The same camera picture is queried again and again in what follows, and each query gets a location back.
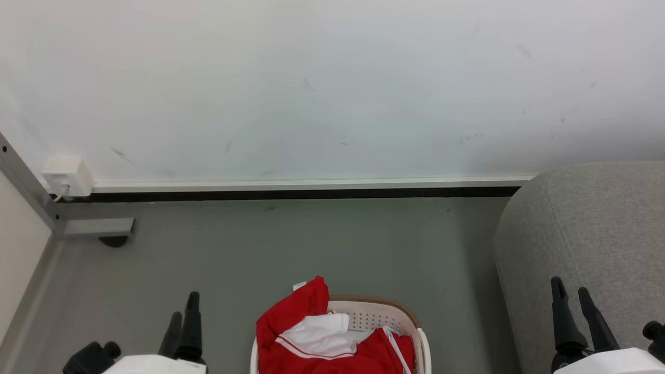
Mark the black wrist knob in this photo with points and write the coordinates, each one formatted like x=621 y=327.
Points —
x=655 y=337
x=91 y=358

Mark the grey fabric sofa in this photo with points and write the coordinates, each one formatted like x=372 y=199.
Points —
x=597 y=223

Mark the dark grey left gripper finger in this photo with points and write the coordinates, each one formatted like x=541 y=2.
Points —
x=193 y=327
x=173 y=337

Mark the black left wrist knob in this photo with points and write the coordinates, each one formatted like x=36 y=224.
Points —
x=91 y=358

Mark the black right wrist knob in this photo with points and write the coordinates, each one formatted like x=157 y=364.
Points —
x=655 y=337

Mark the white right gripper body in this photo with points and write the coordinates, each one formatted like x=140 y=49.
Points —
x=613 y=363

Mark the black baseboard strip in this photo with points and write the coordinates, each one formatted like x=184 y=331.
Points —
x=311 y=194

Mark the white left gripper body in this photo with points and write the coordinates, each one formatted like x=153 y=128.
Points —
x=156 y=365

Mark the white wall socket box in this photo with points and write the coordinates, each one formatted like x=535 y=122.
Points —
x=67 y=174

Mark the black round foot pad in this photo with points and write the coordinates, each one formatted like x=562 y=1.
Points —
x=113 y=241

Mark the white perforated laundry basket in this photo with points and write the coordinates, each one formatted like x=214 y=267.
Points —
x=375 y=313

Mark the red and white garment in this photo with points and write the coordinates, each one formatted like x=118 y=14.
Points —
x=301 y=311

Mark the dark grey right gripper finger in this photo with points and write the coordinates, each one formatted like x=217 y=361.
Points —
x=597 y=327
x=565 y=322

